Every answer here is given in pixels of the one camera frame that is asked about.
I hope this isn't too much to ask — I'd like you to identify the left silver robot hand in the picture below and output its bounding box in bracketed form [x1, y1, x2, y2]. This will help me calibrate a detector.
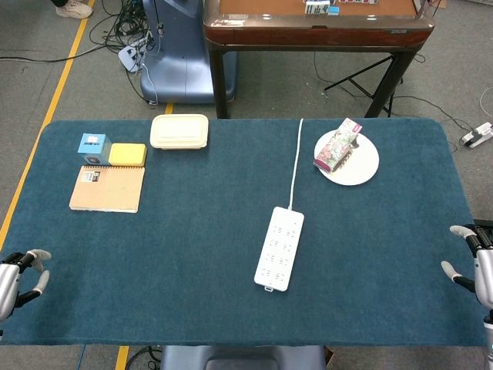
[0, 248, 52, 323]

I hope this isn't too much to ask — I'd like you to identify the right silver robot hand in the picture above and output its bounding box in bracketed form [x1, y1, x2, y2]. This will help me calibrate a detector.
[441, 224, 493, 310]

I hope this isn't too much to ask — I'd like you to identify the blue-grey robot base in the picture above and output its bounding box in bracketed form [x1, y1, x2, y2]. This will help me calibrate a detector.
[139, 0, 238, 106]

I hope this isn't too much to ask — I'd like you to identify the white floor strip with plugs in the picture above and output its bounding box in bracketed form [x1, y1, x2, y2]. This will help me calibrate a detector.
[458, 122, 493, 149]

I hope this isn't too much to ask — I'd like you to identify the white floor power strip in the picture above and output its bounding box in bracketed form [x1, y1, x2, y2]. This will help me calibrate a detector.
[117, 37, 149, 73]

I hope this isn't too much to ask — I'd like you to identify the kraft spiral notebook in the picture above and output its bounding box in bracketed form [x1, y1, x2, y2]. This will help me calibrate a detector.
[69, 165, 146, 214]

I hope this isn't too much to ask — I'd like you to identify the blue cube box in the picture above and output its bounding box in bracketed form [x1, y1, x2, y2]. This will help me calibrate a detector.
[77, 133, 112, 167]

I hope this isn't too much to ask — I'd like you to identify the white round plate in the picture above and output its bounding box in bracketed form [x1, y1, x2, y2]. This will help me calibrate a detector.
[314, 129, 381, 187]

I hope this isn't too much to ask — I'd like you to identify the yellow sponge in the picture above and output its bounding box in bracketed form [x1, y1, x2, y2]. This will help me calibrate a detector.
[108, 143, 148, 168]

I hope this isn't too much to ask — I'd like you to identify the brown hair clip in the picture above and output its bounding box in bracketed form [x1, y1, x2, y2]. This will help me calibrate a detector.
[333, 134, 361, 171]

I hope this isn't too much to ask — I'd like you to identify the floral tissue box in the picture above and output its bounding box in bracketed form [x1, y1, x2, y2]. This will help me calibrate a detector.
[312, 117, 364, 171]

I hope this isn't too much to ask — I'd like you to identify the teal tablecloth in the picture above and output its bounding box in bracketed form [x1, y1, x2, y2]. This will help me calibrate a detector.
[0, 118, 488, 347]

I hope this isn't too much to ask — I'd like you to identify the cream lidded lunch box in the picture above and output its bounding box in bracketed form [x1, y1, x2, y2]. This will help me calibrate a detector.
[149, 113, 210, 150]

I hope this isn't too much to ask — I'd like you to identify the blue-grey robot chassis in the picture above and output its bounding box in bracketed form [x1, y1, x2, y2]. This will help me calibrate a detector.
[159, 345, 327, 370]

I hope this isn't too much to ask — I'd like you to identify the beige shoe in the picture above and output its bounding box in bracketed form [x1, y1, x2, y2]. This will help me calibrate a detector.
[55, 0, 94, 19]

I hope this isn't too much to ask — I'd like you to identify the brown mahjong table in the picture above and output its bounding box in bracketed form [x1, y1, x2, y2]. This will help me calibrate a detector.
[203, 0, 436, 119]

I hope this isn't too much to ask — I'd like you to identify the mahjong tile stack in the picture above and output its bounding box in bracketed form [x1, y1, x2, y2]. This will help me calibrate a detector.
[304, 0, 331, 16]

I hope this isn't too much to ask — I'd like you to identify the white power cable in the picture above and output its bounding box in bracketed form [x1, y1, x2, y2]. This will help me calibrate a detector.
[287, 118, 305, 211]

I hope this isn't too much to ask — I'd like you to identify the long black floor cable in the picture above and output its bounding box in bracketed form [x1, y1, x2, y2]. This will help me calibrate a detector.
[0, 42, 120, 63]

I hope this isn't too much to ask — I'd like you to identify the tangled black cable bundle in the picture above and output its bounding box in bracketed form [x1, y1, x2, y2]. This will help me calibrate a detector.
[89, 0, 159, 53]

